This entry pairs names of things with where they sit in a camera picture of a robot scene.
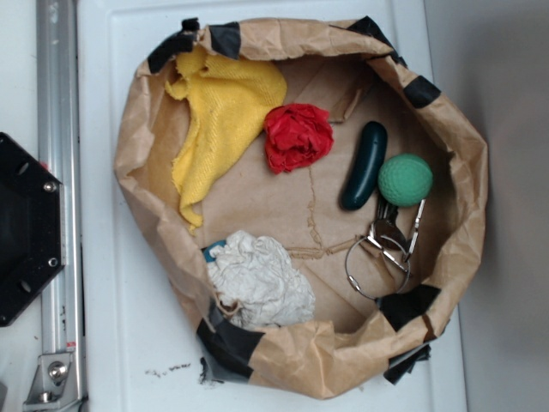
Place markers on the yellow cloth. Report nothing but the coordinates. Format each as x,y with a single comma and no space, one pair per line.
228,101

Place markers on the metal corner bracket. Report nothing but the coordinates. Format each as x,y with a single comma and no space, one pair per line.
56,385

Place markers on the dark green toy cucumber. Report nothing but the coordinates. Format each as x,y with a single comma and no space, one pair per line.
368,159

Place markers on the red crumpled paper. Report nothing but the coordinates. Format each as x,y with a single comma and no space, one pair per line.
297,135

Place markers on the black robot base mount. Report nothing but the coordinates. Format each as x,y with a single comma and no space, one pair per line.
31,229

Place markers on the green golf ball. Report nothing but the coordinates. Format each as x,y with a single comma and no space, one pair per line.
405,179

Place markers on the aluminium extrusion rail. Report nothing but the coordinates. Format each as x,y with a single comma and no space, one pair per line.
62,302

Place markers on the white crumpled paper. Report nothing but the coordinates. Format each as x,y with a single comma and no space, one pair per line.
256,283

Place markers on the brown paper bag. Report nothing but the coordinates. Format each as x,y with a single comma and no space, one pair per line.
349,69

